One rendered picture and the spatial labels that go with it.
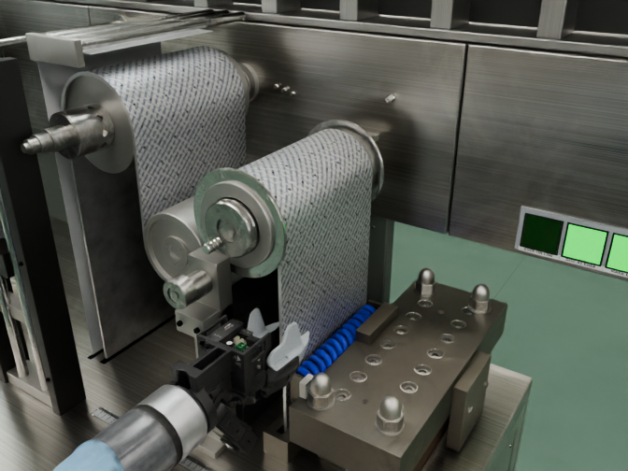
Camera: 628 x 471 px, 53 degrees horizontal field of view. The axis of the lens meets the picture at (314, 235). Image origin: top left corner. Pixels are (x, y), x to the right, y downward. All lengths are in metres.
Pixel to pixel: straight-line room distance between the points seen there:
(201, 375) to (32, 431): 0.44
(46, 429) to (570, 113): 0.89
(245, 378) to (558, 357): 2.18
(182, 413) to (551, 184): 0.59
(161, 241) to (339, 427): 0.36
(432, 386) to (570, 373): 1.88
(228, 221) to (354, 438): 0.31
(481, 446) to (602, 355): 1.92
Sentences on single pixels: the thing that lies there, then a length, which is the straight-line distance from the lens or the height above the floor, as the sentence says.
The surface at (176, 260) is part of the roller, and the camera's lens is 0.91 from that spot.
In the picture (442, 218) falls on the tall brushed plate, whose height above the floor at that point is 1.17.
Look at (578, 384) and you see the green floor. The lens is 2.70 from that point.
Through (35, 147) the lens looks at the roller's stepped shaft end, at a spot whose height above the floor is 1.34.
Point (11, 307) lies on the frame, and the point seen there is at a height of 1.06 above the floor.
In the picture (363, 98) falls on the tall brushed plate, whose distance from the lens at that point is 1.03.
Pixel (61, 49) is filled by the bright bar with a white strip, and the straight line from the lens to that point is 0.91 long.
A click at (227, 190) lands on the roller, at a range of 0.78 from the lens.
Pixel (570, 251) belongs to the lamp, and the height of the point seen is 1.17.
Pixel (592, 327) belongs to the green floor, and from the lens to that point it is 3.06.
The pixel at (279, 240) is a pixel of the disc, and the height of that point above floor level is 1.25.
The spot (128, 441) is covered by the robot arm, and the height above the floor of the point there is 1.14.
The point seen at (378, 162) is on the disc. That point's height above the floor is 1.27.
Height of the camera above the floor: 1.59
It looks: 26 degrees down
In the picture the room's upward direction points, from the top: straight up
